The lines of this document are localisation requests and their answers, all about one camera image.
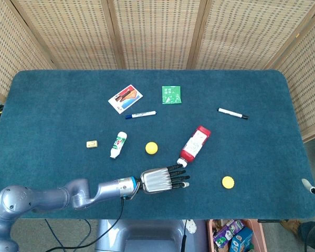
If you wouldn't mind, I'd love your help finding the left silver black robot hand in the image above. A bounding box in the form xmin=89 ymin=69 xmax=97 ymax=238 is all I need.
xmin=140 ymin=164 xmax=191 ymax=194

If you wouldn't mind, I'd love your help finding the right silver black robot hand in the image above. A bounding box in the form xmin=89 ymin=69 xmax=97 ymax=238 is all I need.
xmin=301 ymin=178 xmax=315 ymax=199

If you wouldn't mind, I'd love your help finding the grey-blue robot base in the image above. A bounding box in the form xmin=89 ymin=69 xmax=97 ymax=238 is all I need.
xmin=94 ymin=219 xmax=208 ymax=252

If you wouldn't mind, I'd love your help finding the illustrated picture card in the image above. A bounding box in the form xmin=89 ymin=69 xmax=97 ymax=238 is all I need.
xmin=108 ymin=84 xmax=143 ymax=114

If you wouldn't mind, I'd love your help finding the yellow ball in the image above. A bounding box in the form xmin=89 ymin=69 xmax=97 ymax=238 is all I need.
xmin=145 ymin=142 xmax=159 ymax=155

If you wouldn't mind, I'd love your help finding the person leg in jeans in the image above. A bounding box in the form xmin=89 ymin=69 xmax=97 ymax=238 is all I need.
xmin=298 ymin=221 xmax=315 ymax=244

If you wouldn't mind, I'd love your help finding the red bottle with white cap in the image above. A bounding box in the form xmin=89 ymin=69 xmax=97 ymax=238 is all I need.
xmin=176 ymin=125 xmax=212 ymax=168

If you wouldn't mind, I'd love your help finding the small white green-label bottle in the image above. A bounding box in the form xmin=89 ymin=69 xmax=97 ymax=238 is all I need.
xmin=110 ymin=131 xmax=128 ymax=159

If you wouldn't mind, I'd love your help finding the white power strip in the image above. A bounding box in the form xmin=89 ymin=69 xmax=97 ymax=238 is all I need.
xmin=186 ymin=219 xmax=197 ymax=235

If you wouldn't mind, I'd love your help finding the white marker with blue cap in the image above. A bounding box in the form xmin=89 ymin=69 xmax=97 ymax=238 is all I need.
xmin=125 ymin=110 xmax=157 ymax=120

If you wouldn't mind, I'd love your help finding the pink plastic basket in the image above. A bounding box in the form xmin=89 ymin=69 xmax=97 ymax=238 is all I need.
xmin=206 ymin=219 xmax=268 ymax=252

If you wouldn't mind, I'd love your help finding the yellow ridged round lid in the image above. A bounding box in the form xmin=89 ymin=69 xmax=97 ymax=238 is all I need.
xmin=222 ymin=176 xmax=236 ymax=190

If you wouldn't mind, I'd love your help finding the purple carton box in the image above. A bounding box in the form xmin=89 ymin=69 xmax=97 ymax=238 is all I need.
xmin=213 ymin=219 xmax=245 ymax=249

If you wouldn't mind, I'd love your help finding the blue carton box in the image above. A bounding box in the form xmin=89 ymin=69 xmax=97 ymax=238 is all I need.
xmin=229 ymin=227 xmax=254 ymax=252

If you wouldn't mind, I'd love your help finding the green square packet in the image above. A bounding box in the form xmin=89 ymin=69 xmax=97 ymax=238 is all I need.
xmin=162 ymin=85 xmax=183 ymax=104

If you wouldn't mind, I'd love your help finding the white marker with black cap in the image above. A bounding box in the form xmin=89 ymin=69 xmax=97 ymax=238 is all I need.
xmin=217 ymin=108 xmax=249 ymax=120

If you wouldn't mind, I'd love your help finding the blue carpet table cover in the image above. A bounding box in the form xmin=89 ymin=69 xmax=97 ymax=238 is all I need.
xmin=0 ymin=69 xmax=315 ymax=220

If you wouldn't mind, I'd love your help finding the woven wooden folding screen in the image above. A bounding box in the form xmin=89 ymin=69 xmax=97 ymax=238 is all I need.
xmin=0 ymin=0 xmax=315 ymax=144

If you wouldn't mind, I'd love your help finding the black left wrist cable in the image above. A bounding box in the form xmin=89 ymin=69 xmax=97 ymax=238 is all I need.
xmin=44 ymin=181 xmax=142 ymax=252

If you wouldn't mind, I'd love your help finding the black cable on base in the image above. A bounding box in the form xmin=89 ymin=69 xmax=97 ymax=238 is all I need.
xmin=180 ymin=219 xmax=187 ymax=252

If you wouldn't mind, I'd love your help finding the blue floor cable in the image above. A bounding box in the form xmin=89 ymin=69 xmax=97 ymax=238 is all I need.
xmin=44 ymin=219 xmax=93 ymax=252

